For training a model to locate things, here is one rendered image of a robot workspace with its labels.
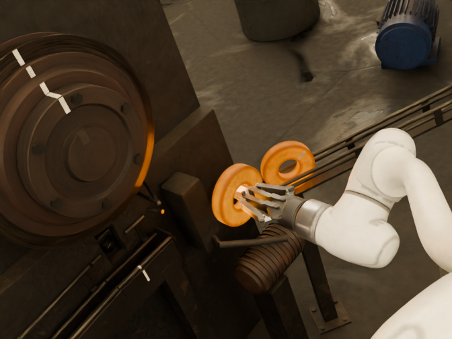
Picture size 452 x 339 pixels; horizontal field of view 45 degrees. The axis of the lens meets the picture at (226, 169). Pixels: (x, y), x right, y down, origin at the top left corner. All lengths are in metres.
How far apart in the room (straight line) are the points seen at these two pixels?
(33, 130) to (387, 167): 0.68
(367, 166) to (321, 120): 1.89
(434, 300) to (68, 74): 0.84
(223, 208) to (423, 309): 0.78
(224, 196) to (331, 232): 0.29
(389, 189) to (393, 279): 1.06
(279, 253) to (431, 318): 1.07
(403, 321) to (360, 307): 1.51
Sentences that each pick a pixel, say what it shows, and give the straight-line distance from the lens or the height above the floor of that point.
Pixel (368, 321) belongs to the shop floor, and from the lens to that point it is 2.06.
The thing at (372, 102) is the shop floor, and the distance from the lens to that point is 3.08.
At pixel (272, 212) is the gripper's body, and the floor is 0.85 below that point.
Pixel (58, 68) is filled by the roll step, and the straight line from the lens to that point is 1.18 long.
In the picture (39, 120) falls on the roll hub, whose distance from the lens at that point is 1.10.
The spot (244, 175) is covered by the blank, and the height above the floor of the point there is 0.87.
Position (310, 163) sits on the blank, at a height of 0.70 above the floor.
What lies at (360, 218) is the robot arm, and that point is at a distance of 1.13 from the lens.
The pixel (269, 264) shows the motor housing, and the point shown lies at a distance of 1.61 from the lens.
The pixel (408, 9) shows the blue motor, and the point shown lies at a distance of 3.23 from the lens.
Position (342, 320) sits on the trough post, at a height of 0.01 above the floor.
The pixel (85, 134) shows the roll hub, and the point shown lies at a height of 1.16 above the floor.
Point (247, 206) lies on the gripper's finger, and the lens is 1.28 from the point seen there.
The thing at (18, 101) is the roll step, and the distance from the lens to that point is 1.14.
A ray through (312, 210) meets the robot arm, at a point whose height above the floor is 0.87.
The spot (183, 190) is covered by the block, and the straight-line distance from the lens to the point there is 1.49.
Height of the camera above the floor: 1.67
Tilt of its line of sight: 36 degrees down
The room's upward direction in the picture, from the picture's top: 21 degrees counter-clockwise
